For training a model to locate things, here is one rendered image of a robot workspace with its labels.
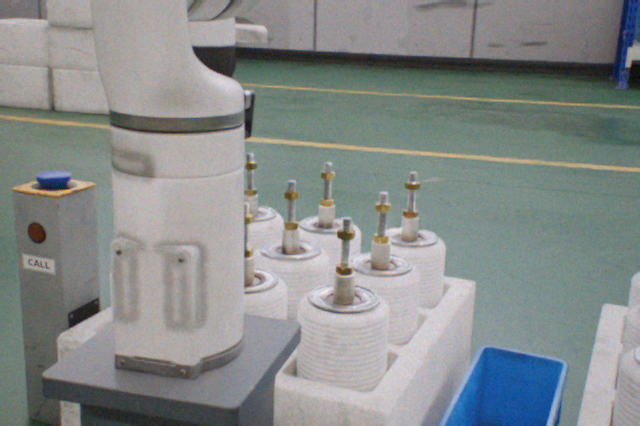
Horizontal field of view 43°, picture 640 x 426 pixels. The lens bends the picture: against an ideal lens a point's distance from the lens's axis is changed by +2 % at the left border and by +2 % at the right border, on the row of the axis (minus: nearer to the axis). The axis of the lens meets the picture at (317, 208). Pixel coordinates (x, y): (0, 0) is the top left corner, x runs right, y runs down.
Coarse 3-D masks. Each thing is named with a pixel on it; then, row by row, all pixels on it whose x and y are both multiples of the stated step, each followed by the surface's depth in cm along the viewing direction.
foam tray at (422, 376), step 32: (448, 288) 108; (96, 320) 94; (448, 320) 97; (64, 352) 90; (416, 352) 87; (448, 352) 98; (288, 384) 80; (320, 384) 80; (384, 384) 80; (416, 384) 84; (448, 384) 100; (64, 416) 92; (288, 416) 80; (320, 416) 78; (352, 416) 77; (384, 416) 75; (416, 416) 86
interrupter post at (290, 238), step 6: (282, 228) 97; (282, 234) 96; (288, 234) 96; (294, 234) 96; (282, 240) 97; (288, 240) 96; (294, 240) 96; (282, 246) 97; (288, 246) 96; (294, 246) 96; (282, 252) 97; (288, 252) 96; (294, 252) 96
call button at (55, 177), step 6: (42, 174) 99; (48, 174) 99; (54, 174) 99; (60, 174) 99; (66, 174) 99; (42, 180) 98; (48, 180) 98; (54, 180) 98; (60, 180) 98; (66, 180) 99; (42, 186) 99; (48, 186) 98; (54, 186) 99; (60, 186) 99
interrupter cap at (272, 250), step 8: (280, 240) 100; (264, 248) 97; (272, 248) 98; (280, 248) 98; (304, 248) 98; (312, 248) 98; (264, 256) 95; (272, 256) 94; (280, 256) 95; (288, 256) 95; (296, 256) 95; (304, 256) 95; (312, 256) 95
